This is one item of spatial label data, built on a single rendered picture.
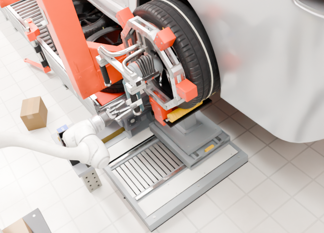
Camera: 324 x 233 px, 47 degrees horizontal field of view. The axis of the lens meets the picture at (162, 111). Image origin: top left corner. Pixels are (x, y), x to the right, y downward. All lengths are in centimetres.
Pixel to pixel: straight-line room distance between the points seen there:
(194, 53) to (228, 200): 105
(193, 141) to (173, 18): 93
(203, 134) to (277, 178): 57
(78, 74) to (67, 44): 23
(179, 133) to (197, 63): 79
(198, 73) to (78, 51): 83
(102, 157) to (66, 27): 90
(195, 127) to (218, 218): 63
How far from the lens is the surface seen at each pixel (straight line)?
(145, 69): 190
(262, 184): 259
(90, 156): 176
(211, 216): 246
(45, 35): 405
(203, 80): 200
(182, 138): 256
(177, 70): 192
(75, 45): 239
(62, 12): 228
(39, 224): 236
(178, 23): 195
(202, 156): 254
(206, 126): 262
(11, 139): 173
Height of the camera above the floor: 214
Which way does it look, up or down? 44 degrees down
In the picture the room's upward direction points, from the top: 12 degrees counter-clockwise
